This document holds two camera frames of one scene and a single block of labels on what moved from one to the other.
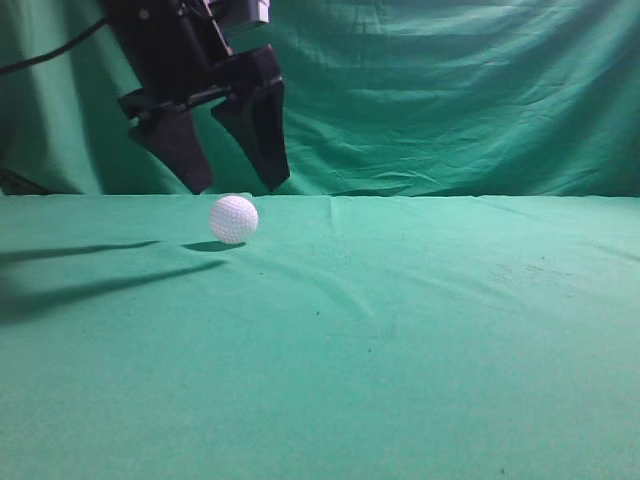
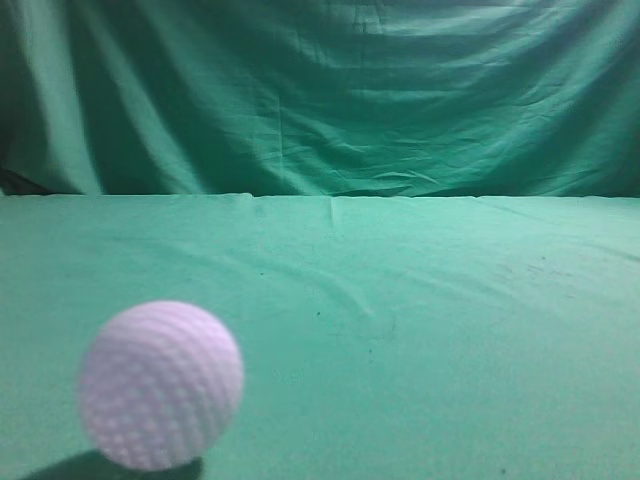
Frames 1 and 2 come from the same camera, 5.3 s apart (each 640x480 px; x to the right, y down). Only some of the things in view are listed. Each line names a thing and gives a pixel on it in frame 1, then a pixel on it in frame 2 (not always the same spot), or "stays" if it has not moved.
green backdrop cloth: [382, 97] stays
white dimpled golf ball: [234, 219] to [161, 385]
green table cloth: [350, 337] stays
